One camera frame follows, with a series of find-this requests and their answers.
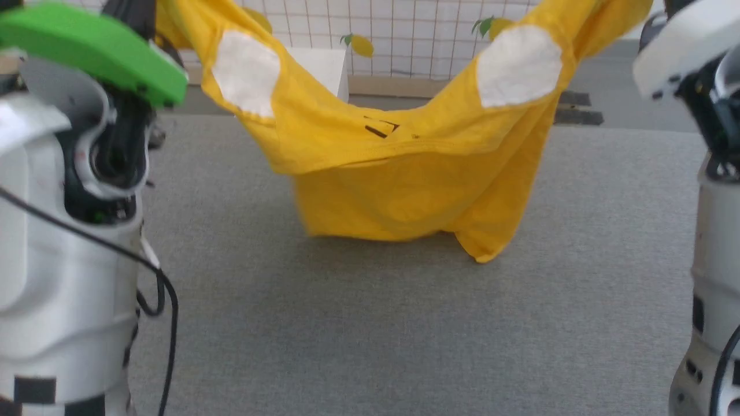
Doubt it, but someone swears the lemon print partition screen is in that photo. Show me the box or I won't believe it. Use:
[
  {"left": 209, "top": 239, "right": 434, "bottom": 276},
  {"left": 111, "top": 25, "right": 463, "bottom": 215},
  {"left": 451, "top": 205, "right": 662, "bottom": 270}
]
[{"left": 173, "top": 0, "right": 541, "bottom": 98}]

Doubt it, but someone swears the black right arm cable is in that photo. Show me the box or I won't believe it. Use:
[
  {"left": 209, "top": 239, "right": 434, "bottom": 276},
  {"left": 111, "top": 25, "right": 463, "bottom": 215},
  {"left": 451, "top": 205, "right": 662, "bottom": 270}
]
[{"left": 709, "top": 324, "right": 740, "bottom": 416}]

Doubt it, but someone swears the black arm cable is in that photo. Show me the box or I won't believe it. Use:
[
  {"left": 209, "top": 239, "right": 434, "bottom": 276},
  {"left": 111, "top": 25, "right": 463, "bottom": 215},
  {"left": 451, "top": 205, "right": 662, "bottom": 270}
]
[
  {"left": 0, "top": 186, "right": 180, "bottom": 416},
  {"left": 709, "top": 324, "right": 740, "bottom": 416}
]

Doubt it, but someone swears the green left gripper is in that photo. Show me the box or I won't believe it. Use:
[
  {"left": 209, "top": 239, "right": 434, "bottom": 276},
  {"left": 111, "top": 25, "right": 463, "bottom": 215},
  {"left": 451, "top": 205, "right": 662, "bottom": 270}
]
[{"left": 0, "top": 0, "right": 190, "bottom": 109}]

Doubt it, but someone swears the yellow t-shirt with white patches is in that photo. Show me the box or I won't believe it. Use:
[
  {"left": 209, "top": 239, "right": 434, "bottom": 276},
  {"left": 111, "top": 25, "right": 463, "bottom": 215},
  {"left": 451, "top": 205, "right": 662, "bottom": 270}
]
[{"left": 154, "top": 0, "right": 655, "bottom": 264}]

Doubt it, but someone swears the white box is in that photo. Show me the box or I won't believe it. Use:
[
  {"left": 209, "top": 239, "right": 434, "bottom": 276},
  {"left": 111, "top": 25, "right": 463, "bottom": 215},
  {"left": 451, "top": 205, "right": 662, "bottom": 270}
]
[{"left": 286, "top": 47, "right": 351, "bottom": 105}]

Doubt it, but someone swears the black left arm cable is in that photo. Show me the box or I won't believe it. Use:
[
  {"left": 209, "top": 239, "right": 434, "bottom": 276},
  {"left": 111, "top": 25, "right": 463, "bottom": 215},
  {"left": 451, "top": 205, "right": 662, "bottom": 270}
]
[{"left": 0, "top": 186, "right": 180, "bottom": 416}]

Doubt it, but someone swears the black floor base plate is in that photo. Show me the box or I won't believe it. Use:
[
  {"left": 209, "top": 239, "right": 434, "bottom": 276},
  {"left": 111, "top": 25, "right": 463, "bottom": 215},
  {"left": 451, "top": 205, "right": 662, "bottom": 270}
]
[{"left": 554, "top": 90, "right": 605, "bottom": 127}]

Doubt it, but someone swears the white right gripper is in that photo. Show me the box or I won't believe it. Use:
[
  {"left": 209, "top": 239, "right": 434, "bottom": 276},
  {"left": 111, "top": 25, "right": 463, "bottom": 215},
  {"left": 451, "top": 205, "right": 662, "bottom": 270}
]
[{"left": 632, "top": 0, "right": 740, "bottom": 100}]

